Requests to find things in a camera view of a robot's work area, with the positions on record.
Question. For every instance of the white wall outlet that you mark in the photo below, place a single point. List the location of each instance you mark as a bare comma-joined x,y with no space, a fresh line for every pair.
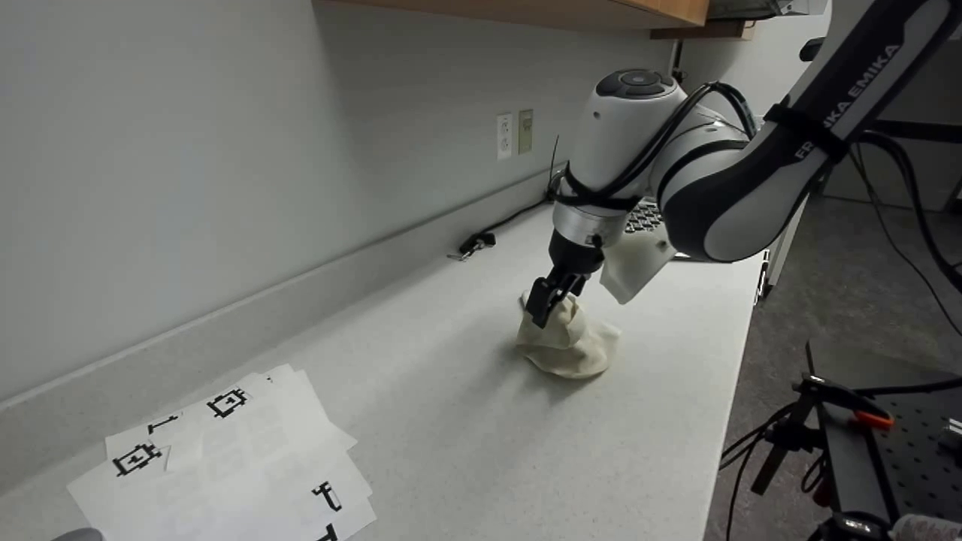
504,137
523,131

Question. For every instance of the cream mesh cloth towel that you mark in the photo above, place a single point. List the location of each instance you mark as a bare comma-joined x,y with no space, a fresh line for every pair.
567,348

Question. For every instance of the wooden wall cabinet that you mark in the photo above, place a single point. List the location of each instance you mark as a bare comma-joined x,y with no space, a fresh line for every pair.
603,9

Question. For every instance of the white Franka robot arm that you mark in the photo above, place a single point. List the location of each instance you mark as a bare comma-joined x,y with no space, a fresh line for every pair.
741,189

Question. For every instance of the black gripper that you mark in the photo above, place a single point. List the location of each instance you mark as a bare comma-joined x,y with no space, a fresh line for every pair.
575,263

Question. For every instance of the black tripod stand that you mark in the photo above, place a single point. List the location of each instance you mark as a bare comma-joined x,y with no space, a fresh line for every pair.
852,470

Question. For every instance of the white paper printed marker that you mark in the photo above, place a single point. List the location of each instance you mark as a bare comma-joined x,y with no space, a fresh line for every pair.
180,451
250,512
288,402

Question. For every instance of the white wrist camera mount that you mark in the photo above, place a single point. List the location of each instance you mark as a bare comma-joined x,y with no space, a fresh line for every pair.
634,260

